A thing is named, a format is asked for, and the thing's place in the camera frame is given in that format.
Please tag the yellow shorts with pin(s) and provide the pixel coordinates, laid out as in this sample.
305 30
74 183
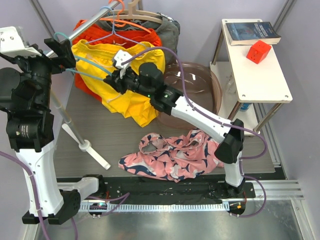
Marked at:
130 104

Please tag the grey garment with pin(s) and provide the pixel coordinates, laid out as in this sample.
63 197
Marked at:
168 31

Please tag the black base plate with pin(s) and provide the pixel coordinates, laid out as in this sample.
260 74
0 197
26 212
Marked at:
204 189

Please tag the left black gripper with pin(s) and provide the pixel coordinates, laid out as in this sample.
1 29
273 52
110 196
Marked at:
66 59

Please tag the dark blue book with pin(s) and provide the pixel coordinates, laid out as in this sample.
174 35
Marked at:
248 33

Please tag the silver clothes rack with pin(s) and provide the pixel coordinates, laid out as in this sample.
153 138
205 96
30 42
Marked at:
68 125

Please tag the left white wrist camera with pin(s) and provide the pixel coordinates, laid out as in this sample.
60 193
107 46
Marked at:
13 43

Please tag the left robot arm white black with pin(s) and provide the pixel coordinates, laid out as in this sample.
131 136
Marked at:
25 98

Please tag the beige wooden hanger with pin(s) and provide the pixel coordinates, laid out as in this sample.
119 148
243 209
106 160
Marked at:
132 13

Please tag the red cube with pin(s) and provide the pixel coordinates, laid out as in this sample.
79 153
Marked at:
258 51

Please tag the blue wire hanger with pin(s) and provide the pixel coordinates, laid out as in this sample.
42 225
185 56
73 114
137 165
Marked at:
113 32

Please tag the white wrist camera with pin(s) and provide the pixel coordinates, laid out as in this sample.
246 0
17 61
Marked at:
121 61
13 43

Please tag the perforated metal cable rail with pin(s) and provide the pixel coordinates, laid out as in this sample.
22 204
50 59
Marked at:
99 207

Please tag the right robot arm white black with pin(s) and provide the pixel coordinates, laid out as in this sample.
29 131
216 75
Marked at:
229 135

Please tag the transparent brown plastic basin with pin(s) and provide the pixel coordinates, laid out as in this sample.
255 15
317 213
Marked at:
202 85

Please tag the orange plastic hanger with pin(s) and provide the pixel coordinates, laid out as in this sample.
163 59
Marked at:
122 23

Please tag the orange shorts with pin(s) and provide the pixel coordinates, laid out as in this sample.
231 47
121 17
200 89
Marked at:
95 32

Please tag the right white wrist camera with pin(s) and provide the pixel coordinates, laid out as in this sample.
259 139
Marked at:
121 61

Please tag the pink whale print shorts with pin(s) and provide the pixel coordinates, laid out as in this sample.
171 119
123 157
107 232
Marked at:
173 158

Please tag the white two-tier shelf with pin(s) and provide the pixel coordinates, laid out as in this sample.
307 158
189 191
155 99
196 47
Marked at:
243 81

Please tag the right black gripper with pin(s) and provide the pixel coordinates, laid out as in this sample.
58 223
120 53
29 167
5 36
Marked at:
115 81

